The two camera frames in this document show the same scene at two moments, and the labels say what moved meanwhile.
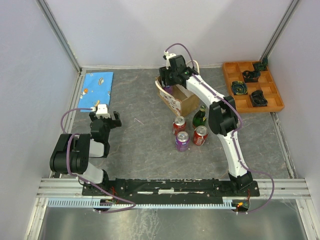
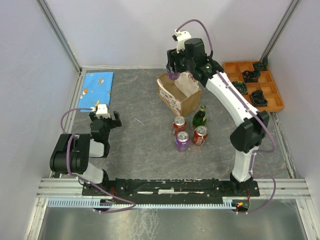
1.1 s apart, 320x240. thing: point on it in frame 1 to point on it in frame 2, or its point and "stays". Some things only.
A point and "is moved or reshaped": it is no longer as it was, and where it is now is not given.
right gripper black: [163, 73] to [172, 57]
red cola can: [200, 135] stays
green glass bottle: [200, 119] stays
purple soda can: [182, 141] stays
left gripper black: [113, 124] stays
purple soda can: [169, 89] is moved or reshaped
